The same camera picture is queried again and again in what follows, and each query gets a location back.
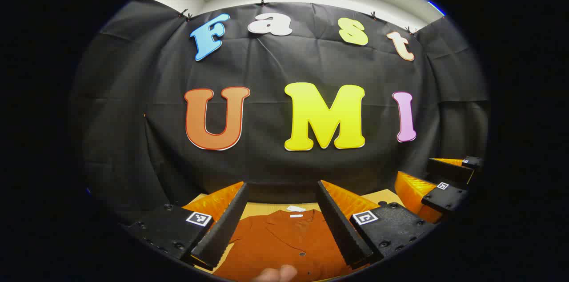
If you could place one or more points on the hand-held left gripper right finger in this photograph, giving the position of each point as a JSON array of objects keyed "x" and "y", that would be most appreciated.
[{"x": 342, "y": 228}]

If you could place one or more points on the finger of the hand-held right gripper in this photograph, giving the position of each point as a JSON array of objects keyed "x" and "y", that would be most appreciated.
[
  {"x": 449, "y": 171},
  {"x": 446, "y": 197}
]

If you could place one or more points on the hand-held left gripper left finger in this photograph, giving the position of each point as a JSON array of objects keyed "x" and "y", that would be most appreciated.
[{"x": 224, "y": 228}]

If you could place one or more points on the orange knit jacket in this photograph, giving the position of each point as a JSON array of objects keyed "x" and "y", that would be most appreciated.
[{"x": 275, "y": 246}]

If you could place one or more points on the white paper hang tag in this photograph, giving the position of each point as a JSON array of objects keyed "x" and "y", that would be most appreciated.
[{"x": 295, "y": 208}]

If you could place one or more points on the black backdrop cloth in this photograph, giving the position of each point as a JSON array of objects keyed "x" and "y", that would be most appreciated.
[{"x": 266, "y": 64}]

